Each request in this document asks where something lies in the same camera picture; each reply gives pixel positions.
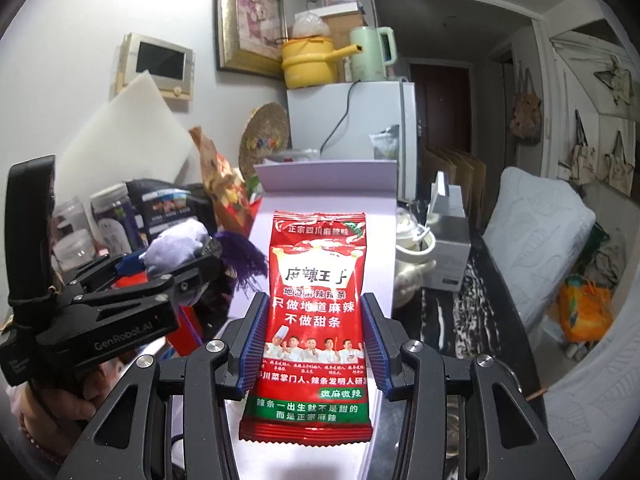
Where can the yellow pot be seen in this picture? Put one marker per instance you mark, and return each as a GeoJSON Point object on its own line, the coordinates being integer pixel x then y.
{"type": "Point", "coordinates": [305, 65]}

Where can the cardboard box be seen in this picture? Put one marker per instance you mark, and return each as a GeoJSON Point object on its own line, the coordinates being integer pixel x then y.
{"type": "Point", "coordinates": [340, 20]}

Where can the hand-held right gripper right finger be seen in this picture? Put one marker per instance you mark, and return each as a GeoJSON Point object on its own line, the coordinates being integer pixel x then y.
{"type": "Point", "coordinates": [375, 345]}

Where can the white fridge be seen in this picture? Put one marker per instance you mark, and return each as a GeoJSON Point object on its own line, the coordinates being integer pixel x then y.
{"type": "Point", "coordinates": [310, 125]}

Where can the white teapot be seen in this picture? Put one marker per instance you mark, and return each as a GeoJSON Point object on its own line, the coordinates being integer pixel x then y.
{"type": "Point", "coordinates": [410, 270]}

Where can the woven round mat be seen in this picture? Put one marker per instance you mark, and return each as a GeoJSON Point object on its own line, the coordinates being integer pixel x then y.
{"type": "Point", "coordinates": [265, 135]}

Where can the purple tassel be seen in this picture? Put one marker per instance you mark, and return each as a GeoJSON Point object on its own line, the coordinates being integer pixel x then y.
{"type": "Point", "coordinates": [242, 255]}

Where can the tissue box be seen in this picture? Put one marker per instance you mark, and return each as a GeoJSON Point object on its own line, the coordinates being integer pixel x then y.
{"type": "Point", "coordinates": [450, 250]}

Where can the printed kraft paper bag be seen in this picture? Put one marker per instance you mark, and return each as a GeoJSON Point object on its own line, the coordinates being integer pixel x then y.
{"type": "Point", "coordinates": [225, 185]}

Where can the framed picture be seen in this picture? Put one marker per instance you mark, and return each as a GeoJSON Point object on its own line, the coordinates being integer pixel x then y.
{"type": "Point", "coordinates": [252, 15]}

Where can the stack of brown paper bags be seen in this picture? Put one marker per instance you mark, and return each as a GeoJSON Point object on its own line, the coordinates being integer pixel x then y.
{"type": "Point", "coordinates": [460, 180]}

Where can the white foam board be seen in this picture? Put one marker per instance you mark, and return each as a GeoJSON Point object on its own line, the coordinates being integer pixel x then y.
{"type": "Point", "coordinates": [135, 135]}

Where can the wall intercom panel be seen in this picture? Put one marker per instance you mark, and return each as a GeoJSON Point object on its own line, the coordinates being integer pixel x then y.
{"type": "Point", "coordinates": [155, 65]}

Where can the purple cloth pouch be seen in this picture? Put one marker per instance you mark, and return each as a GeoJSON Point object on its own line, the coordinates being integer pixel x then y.
{"type": "Point", "coordinates": [177, 245]}

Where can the dark brown door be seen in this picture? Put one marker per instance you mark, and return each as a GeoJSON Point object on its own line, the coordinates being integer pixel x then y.
{"type": "Point", "coordinates": [440, 110]}

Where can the canvas tote bag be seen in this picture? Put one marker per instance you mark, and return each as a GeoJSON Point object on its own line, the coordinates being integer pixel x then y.
{"type": "Point", "coordinates": [582, 157]}
{"type": "Point", "coordinates": [620, 172]}

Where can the chair with leaf cover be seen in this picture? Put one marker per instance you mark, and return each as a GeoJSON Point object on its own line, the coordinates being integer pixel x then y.
{"type": "Point", "coordinates": [535, 220]}

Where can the orange plastic bag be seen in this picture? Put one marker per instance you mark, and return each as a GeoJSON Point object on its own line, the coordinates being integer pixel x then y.
{"type": "Point", "coordinates": [585, 310]}

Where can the green kettle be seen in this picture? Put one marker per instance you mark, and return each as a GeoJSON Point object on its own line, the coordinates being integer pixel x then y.
{"type": "Point", "coordinates": [367, 52]}

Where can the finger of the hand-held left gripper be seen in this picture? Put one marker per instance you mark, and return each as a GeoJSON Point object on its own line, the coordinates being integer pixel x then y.
{"type": "Point", "coordinates": [195, 270]}
{"type": "Point", "coordinates": [127, 264]}

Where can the black printed food bag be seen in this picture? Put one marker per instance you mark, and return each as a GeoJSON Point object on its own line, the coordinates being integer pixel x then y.
{"type": "Point", "coordinates": [165, 205]}

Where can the brown patterned tote bag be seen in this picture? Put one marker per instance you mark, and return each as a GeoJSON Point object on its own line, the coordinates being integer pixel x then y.
{"type": "Point", "coordinates": [525, 110]}

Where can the red snack packet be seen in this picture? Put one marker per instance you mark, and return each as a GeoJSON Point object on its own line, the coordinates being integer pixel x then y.
{"type": "Point", "coordinates": [310, 280]}

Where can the cluster of food jars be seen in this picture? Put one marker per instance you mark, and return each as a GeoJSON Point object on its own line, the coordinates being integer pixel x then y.
{"type": "Point", "coordinates": [112, 220]}

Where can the person's left hand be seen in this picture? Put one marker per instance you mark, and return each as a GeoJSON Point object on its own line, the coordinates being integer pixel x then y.
{"type": "Point", "coordinates": [55, 405]}

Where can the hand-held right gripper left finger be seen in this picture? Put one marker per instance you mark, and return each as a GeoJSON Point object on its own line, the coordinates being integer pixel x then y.
{"type": "Point", "coordinates": [252, 340]}

